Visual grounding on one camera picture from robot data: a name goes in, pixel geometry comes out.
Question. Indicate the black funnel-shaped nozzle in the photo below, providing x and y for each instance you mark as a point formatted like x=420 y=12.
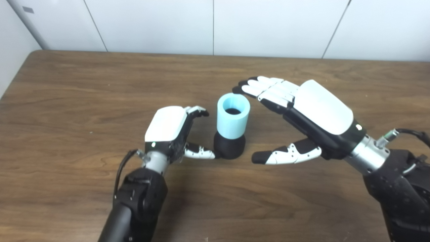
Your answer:
x=230 y=148

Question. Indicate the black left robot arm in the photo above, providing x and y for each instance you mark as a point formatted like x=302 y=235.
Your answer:
x=137 y=201

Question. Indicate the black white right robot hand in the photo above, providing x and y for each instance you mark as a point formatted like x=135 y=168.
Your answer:
x=322 y=107

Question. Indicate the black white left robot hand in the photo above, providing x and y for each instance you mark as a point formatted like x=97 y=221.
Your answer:
x=166 y=124

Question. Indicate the small grey wall label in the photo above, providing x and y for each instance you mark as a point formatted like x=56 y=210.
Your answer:
x=28 y=9

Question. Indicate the grey wall corner post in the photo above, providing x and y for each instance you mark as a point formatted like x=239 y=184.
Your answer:
x=30 y=27

